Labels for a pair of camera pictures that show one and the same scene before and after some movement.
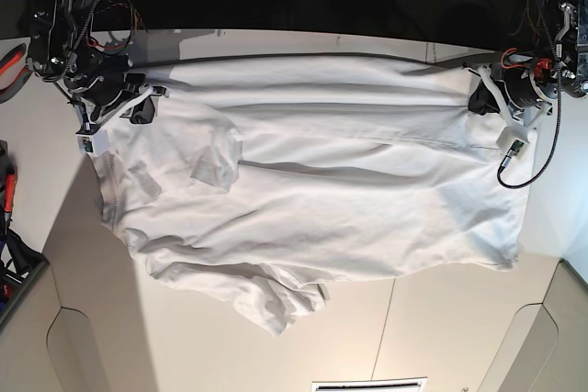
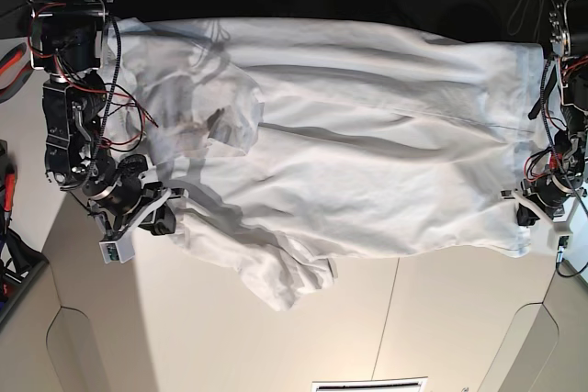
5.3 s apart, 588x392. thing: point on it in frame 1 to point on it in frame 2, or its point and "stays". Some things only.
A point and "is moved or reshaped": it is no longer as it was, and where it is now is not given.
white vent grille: x=413 y=384 stays
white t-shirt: x=259 y=180 is moved or reshaped
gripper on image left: x=102 y=98 to x=134 y=204
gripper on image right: x=482 y=101 to x=551 y=197
